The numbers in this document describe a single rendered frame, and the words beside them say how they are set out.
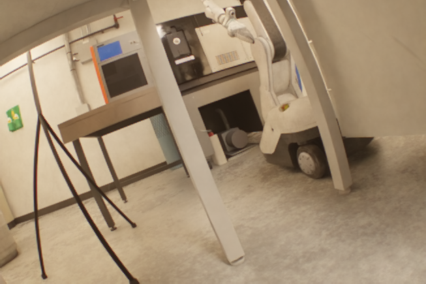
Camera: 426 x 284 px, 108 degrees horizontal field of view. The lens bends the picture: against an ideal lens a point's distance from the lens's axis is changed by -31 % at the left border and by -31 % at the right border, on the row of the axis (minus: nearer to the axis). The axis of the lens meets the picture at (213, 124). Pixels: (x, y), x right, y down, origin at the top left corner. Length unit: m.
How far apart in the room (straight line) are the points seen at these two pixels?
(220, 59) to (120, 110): 1.19
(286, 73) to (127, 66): 0.98
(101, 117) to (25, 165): 2.55
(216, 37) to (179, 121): 1.73
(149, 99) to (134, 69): 0.24
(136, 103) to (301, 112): 0.86
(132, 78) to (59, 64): 2.30
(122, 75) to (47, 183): 2.46
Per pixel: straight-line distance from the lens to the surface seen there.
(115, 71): 1.44
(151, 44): 0.61
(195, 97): 1.94
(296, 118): 0.95
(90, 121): 1.33
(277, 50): 1.31
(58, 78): 3.53
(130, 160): 3.12
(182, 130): 0.56
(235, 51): 2.24
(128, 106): 1.29
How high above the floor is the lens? 0.43
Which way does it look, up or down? 2 degrees down
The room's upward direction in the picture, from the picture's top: 21 degrees counter-clockwise
